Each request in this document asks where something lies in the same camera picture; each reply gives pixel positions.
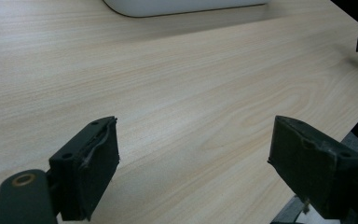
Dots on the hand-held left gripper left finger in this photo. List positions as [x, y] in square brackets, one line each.
[87, 174]

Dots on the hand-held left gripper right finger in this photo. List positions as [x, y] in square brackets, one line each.
[310, 168]

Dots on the white tray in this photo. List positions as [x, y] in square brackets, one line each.
[180, 6]

